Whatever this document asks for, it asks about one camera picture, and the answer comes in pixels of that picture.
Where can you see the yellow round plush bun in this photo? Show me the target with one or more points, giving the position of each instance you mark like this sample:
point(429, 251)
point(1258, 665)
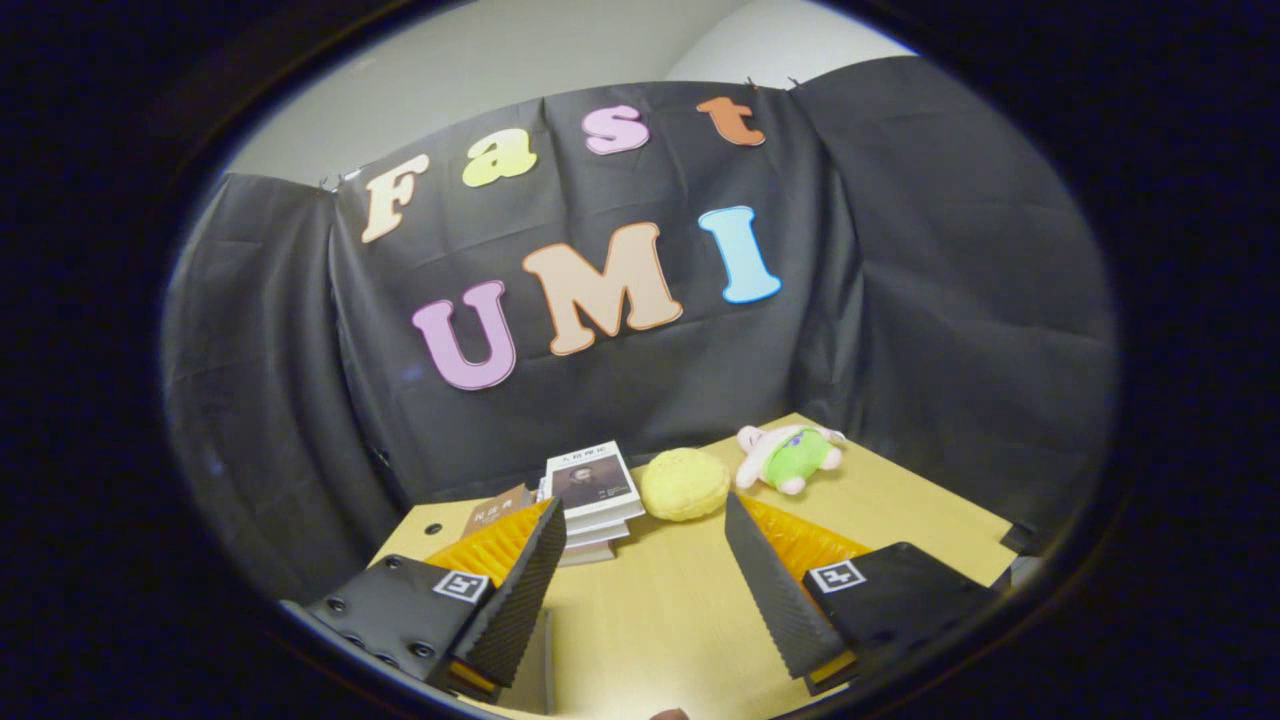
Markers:
point(685, 485)

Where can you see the white thick book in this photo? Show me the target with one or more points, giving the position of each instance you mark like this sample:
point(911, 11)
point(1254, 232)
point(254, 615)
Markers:
point(590, 553)

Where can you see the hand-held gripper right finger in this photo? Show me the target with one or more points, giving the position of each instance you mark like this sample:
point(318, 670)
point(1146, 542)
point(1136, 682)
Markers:
point(775, 595)

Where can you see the pink and green plush toy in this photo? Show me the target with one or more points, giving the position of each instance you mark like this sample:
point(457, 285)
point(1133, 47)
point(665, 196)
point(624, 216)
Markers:
point(795, 458)

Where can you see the white book with portrait cover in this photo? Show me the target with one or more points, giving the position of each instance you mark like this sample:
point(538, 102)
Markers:
point(595, 485)

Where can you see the white thin book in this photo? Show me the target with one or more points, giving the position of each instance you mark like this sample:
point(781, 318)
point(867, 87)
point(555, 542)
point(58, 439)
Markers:
point(600, 534)

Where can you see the brown cover book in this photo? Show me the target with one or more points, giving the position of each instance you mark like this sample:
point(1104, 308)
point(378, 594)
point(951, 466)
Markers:
point(495, 515)

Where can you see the grey fabric storage box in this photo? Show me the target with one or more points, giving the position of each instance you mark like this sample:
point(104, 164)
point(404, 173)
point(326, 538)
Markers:
point(535, 668)

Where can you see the black chair frame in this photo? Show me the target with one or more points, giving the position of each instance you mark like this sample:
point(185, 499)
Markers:
point(1022, 540)

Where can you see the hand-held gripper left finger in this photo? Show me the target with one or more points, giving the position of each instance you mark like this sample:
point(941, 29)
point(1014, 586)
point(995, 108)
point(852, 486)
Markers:
point(520, 600)

